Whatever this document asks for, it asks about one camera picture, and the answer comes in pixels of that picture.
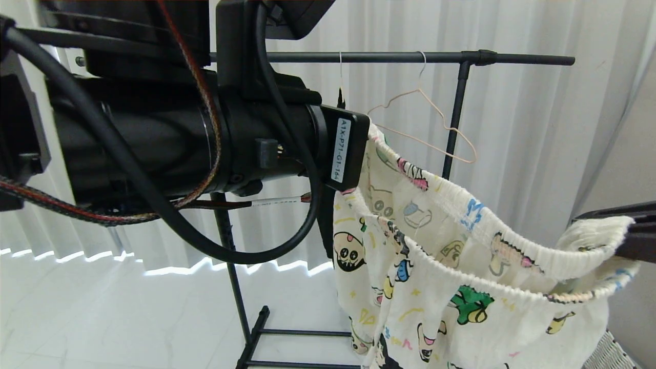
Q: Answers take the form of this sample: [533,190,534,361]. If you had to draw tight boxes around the white curtain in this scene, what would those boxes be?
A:
[0,0,656,277]

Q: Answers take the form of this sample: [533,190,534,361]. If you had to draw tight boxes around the black clothes rack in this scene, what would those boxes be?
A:
[74,50,576,369]

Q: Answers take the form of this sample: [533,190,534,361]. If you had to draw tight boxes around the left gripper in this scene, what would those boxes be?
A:
[51,72,371,206]

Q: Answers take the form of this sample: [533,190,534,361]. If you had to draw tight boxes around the cream printed garment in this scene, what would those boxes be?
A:
[333,123,641,369]

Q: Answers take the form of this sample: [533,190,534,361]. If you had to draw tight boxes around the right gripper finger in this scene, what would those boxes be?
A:
[615,220,656,264]
[571,202,656,222]

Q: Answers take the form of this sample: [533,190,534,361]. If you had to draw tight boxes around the white laundry basket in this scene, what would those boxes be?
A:
[582,331,639,369]

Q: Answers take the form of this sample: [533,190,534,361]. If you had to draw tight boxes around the black garment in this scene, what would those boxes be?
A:
[317,87,349,259]

